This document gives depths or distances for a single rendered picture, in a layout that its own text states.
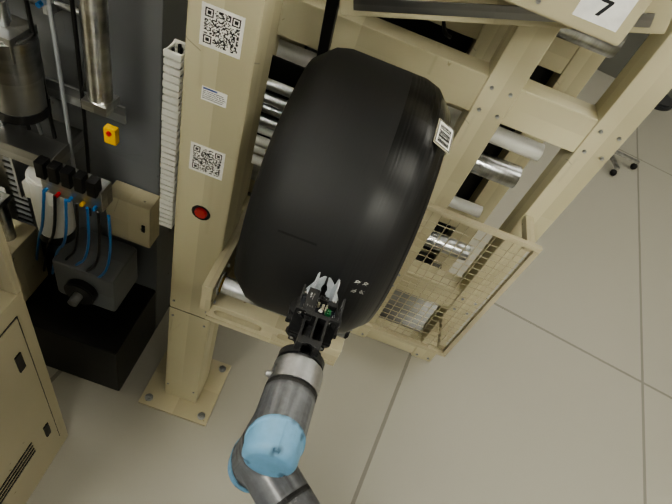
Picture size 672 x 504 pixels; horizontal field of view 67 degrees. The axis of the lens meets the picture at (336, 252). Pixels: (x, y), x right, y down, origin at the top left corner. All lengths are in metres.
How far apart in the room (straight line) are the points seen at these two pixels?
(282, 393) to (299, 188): 0.35
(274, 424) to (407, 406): 1.69
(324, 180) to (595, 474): 2.14
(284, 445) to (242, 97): 0.62
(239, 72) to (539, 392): 2.19
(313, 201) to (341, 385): 1.48
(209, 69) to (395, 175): 0.39
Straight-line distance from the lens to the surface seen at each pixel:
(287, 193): 0.87
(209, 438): 2.07
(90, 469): 2.05
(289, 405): 0.69
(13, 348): 1.39
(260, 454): 0.67
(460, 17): 1.27
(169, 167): 1.19
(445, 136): 0.96
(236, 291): 1.27
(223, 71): 0.98
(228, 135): 1.05
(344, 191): 0.86
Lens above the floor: 1.95
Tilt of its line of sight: 47 degrees down
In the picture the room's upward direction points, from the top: 24 degrees clockwise
